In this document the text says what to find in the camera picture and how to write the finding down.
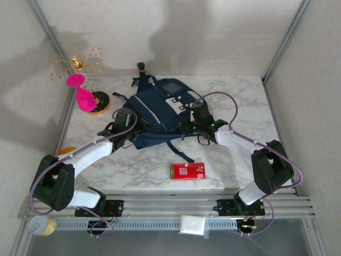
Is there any red packet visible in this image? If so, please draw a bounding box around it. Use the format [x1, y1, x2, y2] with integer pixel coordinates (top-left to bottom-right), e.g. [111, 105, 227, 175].
[169, 162, 206, 182]

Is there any slotted grey cable tray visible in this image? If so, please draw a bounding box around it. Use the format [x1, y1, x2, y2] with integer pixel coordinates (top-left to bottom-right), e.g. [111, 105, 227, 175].
[54, 219, 238, 230]

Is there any tin can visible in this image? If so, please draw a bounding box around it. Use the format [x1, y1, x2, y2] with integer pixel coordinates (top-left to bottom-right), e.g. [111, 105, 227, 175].
[28, 214, 57, 237]

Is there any pink goblet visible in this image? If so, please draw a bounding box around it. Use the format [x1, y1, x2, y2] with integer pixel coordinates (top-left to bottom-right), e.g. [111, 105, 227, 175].
[66, 74, 97, 113]

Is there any navy blue backpack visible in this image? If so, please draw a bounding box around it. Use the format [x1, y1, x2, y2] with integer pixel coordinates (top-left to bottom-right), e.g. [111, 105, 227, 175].
[111, 76, 208, 163]

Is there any aluminium rail frame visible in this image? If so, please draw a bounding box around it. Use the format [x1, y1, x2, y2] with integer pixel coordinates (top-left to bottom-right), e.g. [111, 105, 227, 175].
[17, 188, 316, 221]

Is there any orange round object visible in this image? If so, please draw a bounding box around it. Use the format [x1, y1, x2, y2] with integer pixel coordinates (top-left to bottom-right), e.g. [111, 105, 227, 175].
[57, 146, 77, 157]

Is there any gold wire glass stand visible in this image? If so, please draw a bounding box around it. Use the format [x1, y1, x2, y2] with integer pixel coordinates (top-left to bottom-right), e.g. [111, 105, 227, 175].
[50, 43, 112, 116]

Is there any aluminium frame post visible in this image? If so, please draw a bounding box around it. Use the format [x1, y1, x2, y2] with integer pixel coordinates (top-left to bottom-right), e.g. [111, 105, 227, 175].
[25, 0, 78, 94]
[262, 0, 316, 83]

